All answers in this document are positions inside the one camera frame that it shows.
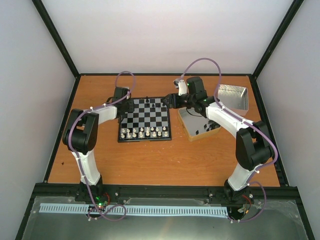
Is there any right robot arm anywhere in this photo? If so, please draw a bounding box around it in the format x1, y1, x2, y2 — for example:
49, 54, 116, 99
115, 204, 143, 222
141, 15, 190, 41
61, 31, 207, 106
161, 76, 279, 202

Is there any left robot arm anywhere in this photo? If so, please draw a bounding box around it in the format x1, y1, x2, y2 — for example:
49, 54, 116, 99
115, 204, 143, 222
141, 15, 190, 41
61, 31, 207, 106
62, 87, 134, 202

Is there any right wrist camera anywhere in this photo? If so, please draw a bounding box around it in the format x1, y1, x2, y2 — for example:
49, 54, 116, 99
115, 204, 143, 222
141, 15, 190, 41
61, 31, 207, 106
173, 78, 188, 96

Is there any white king piece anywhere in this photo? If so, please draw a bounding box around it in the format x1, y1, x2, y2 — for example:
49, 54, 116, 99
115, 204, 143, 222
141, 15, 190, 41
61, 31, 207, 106
144, 127, 150, 137

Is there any black silver chess board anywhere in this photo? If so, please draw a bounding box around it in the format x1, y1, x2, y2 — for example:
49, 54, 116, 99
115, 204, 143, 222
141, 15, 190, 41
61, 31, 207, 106
117, 96, 172, 143

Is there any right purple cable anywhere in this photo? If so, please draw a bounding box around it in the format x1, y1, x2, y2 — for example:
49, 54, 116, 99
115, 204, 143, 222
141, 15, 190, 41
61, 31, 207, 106
181, 57, 279, 224

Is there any yellow metal tin box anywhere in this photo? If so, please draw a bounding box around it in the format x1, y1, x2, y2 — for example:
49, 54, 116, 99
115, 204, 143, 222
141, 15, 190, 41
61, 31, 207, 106
177, 107, 221, 142

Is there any black aluminium frame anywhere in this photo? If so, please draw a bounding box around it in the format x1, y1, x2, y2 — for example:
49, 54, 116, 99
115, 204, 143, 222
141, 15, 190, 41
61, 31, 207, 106
14, 0, 320, 240

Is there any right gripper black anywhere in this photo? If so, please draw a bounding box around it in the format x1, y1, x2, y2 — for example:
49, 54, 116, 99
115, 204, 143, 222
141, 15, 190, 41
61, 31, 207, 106
161, 93, 195, 109

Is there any metal base plate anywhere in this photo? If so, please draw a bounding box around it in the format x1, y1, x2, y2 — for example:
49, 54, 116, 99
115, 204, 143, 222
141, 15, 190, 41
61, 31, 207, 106
22, 197, 308, 240

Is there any light blue cable duct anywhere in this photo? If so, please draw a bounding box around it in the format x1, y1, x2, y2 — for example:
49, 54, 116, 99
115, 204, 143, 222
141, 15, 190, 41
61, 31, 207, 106
38, 203, 228, 218

